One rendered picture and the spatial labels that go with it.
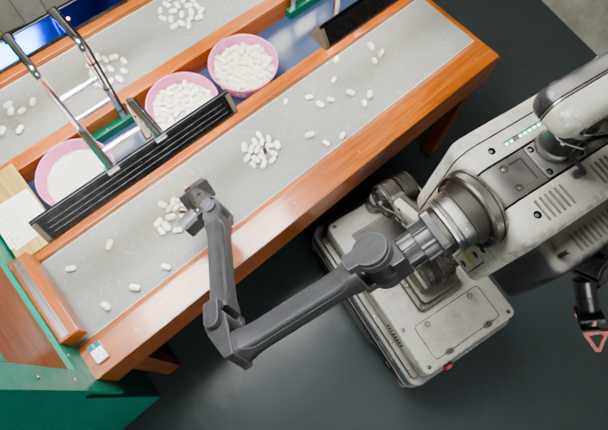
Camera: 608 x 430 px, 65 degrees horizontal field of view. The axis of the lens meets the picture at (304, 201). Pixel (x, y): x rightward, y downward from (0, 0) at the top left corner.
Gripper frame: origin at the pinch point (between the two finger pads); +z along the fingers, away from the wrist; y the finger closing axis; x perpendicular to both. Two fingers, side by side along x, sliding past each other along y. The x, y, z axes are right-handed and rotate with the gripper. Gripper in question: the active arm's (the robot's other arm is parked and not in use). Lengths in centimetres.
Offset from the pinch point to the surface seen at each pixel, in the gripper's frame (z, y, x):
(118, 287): -2.4, 36.1, 12.1
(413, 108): -14, -82, 21
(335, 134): -4, -54, 15
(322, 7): 40, -94, -13
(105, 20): 66, -18, -48
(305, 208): -17.9, -25.8, 22.9
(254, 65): 28, -50, -12
